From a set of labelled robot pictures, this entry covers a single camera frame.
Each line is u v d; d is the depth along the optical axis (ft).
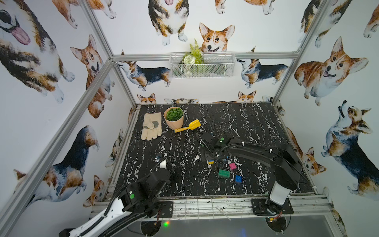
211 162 2.90
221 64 3.03
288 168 1.45
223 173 2.80
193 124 3.52
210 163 2.94
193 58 2.68
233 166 2.85
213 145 2.08
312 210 2.45
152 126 3.50
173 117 3.29
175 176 2.18
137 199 1.65
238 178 2.68
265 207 2.37
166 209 2.41
